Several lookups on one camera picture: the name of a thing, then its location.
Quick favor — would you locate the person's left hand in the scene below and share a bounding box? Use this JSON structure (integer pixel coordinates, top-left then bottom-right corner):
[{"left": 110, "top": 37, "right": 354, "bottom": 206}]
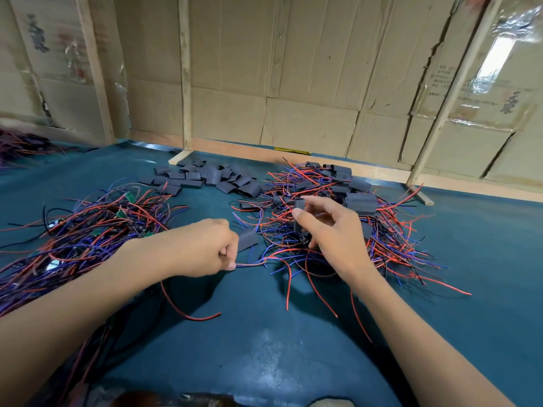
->
[{"left": 127, "top": 218, "right": 240, "bottom": 279}]

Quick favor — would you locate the wire pile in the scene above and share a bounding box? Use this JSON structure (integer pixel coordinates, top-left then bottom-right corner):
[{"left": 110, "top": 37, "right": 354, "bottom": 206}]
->
[{"left": 0, "top": 129, "right": 64, "bottom": 166}]

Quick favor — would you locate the wide wooden post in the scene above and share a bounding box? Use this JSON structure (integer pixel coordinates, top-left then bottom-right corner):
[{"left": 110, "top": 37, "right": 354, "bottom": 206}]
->
[{"left": 75, "top": 0, "right": 115, "bottom": 146}]

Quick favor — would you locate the thin wooden post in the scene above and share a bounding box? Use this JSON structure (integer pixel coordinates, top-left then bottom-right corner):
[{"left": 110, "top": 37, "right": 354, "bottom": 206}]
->
[{"left": 168, "top": 0, "right": 195, "bottom": 164}]

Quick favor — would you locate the wooden ledge board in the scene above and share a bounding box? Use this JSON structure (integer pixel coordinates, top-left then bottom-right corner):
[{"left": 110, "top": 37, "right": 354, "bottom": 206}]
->
[{"left": 127, "top": 129, "right": 543, "bottom": 204}]

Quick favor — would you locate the pile of sleeved wired boards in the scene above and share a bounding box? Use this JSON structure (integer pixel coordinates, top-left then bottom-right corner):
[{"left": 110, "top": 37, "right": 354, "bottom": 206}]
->
[{"left": 231, "top": 161, "right": 473, "bottom": 340}]

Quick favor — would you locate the person's left forearm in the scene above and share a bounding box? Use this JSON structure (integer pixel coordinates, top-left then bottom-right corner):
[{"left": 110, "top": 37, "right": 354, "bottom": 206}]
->
[{"left": 0, "top": 237, "right": 149, "bottom": 387}]

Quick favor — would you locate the pale slanted wooden post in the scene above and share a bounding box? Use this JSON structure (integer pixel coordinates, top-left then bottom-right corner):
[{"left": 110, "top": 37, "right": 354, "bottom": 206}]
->
[{"left": 406, "top": 0, "right": 507, "bottom": 206}]

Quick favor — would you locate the person's right hand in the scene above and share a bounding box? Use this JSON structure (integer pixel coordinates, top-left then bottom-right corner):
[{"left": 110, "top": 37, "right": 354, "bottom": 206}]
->
[{"left": 291, "top": 196, "right": 380, "bottom": 285}]

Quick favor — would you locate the person's right forearm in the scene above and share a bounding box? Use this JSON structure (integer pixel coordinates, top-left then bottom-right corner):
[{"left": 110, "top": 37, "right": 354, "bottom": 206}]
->
[{"left": 348, "top": 267, "right": 514, "bottom": 407}]

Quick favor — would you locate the pile of black sleeve pieces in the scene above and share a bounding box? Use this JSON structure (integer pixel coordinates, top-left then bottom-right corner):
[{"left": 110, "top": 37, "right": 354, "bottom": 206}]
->
[{"left": 140, "top": 159, "right": 266, "bottom": 198}]

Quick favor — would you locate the clear plastic sheet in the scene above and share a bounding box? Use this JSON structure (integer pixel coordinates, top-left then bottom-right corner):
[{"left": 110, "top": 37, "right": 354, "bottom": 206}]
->
[{"left": 462, "top": 4, "right": 543, "bottom": 132}]

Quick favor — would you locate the pile of unsleeved wired boards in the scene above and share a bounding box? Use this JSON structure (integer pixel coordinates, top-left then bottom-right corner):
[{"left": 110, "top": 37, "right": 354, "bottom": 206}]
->
[{"left": 0, "top": 186, "right": 223, "bottom": 407}]

